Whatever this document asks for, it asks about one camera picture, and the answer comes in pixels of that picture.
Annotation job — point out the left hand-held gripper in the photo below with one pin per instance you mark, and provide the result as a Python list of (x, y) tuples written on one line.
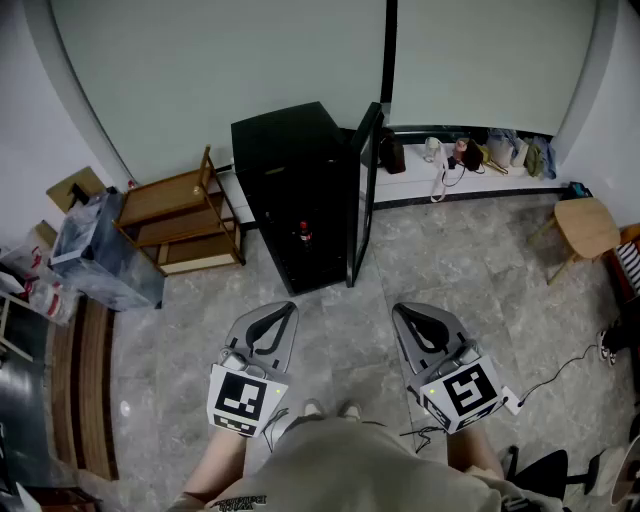
[(235, 395)]

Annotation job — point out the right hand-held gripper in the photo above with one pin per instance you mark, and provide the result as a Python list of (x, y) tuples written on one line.
[(465, 390)]

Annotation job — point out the cola bottle with red label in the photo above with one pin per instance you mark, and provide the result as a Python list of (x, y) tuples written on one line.
[(305, 239)]

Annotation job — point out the black mini fridge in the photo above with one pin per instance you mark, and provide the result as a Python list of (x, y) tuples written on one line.
[(295, 190)]

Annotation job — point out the person's right forearm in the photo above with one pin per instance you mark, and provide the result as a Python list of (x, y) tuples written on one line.
[(472, 452)]

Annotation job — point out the person's left forearm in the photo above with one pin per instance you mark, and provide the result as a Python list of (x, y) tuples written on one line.
[(220, 460)]

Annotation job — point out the person's right beige shoe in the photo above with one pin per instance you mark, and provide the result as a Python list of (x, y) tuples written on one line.
[(350, 410)]

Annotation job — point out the white power strip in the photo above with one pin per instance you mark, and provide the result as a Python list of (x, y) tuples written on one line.
[(510, 401)]

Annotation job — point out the white window ledge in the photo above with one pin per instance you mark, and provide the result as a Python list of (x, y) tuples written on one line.
[(415, 182)]

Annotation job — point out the wooden shelf rack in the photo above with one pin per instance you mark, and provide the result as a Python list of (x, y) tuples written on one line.
[(175, 200)]

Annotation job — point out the brown bag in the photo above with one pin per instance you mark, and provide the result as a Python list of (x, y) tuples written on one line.
[(392, 155)]

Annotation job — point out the pink brown handbag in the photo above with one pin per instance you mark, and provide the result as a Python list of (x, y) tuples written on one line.
[(467, 154)]

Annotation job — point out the black white sneaker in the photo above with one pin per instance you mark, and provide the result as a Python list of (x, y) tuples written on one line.
[(607, 347)]

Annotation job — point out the black office chair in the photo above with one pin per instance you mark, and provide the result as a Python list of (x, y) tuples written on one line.
[(545, 470)]

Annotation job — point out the wooden stool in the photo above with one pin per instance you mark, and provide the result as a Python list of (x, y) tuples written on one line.
[(587, 227)]

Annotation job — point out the plastic wrapped box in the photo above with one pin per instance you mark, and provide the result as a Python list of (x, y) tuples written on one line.
[(95, 250)]

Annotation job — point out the white tote bag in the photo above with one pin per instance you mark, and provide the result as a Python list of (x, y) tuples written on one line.
[(500, 147)]

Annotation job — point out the green cloth bag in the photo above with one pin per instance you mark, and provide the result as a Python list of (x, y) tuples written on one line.
[(537, 157)]

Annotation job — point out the teal container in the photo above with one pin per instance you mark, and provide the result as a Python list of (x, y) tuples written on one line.
[(579, 190)]

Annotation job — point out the striped cushion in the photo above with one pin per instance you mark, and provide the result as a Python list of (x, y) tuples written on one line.
[(631, 265)]

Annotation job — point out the white red plastic bag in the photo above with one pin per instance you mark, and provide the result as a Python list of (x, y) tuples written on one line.
[(45, 295)]

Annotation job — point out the round pale table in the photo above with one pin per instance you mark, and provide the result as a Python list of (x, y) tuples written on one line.
[(627, 475)]

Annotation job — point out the cardboard sheet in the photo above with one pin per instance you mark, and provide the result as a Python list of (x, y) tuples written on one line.
[(62, 187)]

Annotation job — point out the dark cabinet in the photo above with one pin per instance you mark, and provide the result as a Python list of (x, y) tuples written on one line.
[(20, 400)]

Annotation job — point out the white roller blind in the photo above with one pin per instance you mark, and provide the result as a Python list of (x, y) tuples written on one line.
[(490, 65), (225, 75)]

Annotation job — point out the black window post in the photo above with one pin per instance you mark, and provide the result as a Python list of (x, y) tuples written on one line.
[(388, 50)]

